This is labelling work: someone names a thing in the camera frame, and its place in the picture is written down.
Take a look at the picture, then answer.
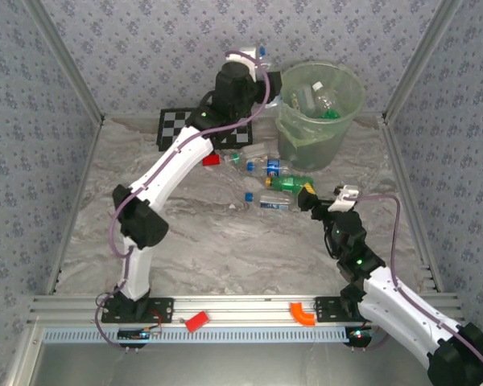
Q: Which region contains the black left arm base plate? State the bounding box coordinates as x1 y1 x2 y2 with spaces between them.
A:
100 296 175 324

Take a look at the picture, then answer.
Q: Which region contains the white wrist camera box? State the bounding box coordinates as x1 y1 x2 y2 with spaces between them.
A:
224 47 263 69
328 184 362 213

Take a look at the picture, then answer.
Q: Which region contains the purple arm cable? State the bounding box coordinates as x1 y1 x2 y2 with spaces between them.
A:
345 194 483 377
94 48 274 353

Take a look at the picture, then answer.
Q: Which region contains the black white checkerboard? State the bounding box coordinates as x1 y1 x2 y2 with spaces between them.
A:
156 106 254 153

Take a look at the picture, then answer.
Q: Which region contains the green translucent bin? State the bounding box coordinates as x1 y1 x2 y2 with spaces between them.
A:
275 60 367 172

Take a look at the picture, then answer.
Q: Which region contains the grey metal sheet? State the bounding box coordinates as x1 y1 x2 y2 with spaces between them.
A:
6 325 448 386

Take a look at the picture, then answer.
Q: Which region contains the long aluminium base rail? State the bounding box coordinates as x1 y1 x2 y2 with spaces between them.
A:
27 293 466 327

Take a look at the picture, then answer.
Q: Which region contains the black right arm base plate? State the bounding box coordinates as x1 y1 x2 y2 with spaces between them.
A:
314 296 367 322

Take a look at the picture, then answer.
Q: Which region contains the clear bottle white cap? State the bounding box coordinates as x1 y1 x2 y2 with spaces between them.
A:
312 81 340 112

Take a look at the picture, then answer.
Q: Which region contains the aluminium side rail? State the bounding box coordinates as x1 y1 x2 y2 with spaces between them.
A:
43 114 105 294
380 114 444 293

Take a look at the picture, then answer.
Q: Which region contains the square clear bottle blue cap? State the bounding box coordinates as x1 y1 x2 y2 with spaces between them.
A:
244 191 303 212

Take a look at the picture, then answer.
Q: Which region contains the orange elbow pipe piece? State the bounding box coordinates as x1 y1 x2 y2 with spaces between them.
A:
289 301 317 327

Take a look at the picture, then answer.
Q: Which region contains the clear rectangular plastic container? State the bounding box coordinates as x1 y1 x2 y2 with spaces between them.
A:
291 85 316 109

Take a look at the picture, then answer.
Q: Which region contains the flat red block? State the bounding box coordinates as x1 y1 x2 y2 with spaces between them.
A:
184 310 211 334

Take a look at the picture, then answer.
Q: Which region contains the clear plastic bottle green cap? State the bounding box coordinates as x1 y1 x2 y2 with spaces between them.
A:
224 143 275 166

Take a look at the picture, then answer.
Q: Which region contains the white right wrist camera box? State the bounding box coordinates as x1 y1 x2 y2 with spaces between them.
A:
328 184 362 213

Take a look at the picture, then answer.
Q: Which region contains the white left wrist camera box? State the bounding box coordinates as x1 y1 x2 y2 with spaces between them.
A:
224 47 263 69

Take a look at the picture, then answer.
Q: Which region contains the aluminium corner post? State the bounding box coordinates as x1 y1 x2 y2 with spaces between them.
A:
22 0 105 124
382 0 464 121

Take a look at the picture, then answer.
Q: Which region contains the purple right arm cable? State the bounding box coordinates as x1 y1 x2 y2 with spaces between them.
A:
345 194 483 377

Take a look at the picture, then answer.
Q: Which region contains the slotted grey cable duct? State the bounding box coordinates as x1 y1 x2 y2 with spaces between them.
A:
42 326 383 345

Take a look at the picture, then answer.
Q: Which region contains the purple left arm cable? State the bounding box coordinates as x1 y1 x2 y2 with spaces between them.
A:
94 48 274 353

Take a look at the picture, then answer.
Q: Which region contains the small circuit board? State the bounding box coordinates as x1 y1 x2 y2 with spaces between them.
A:
116 327 152 343
345 326 374 347

